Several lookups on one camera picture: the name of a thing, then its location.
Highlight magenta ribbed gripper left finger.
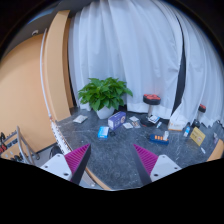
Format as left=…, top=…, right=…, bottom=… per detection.
left=65, top=144, right=91, bottom=184

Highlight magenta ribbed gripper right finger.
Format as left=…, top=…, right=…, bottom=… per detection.
left=133, top=145, right=158, bottom=185

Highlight blue power strip orange sockets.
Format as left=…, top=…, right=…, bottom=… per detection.
left=149, top=134, right=169, bottom=145

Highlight small blue box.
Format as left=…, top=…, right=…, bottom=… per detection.
left=98, top=126, right=109, bottom=138

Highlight silver foil packet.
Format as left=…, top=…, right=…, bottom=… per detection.
left=74, top=115, right=87, bottom=124

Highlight small white packet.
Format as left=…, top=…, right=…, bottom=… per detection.
left=123, top=122, right=133, bottom=129

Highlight white paper bag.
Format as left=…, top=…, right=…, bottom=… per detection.
left=168, top=105, right=187, bottom=131

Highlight purple and white box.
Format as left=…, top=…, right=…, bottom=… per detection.
left=108, top=111, right=126, bottom=130

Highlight metal rack with tools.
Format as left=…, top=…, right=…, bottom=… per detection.
left=0, top=127, right=39, bottom=165

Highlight white plant pot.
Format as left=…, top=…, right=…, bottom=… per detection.
left=97, top=106, right=114, bottom=119

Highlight small blue white bottle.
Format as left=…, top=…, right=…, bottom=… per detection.
left=183, top=126, right=191, bottom=137

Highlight red black stool near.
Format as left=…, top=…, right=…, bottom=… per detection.
left=140, top=94, right=161, bottom=127

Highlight red black stool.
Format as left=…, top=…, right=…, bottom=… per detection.
left=140, top=94, right=161, bottom=127
left=192, top=104, right=206, bottom=128

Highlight green leafy potted plant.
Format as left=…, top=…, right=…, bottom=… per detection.
left=78, top=77, right=133, bottom=112

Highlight red black stool far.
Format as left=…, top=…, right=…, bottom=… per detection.
left=192, top=104, right=206, bottom=128

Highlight white curtain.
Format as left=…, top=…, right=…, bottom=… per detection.
left=68, top=0, right=224, bottom=127

